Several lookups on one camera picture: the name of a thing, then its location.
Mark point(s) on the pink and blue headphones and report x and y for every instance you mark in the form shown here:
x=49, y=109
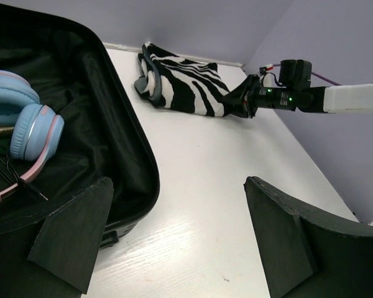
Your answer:
x=37, y=128

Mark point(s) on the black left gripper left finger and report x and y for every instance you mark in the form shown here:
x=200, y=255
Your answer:
x=49, y=249

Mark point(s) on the black hard-shell suitcase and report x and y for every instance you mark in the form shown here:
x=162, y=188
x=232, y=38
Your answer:
x=69, y=67

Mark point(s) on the zebra striped cloth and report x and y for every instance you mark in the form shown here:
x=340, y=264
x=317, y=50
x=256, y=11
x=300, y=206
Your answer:
x=173, y=82

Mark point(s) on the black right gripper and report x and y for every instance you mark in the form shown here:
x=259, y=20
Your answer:
x=253, y=95

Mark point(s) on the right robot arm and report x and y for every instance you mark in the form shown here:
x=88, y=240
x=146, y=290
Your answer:
x=291, y=85

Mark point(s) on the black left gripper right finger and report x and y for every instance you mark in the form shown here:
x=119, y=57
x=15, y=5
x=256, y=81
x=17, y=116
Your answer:
x=306, y=251

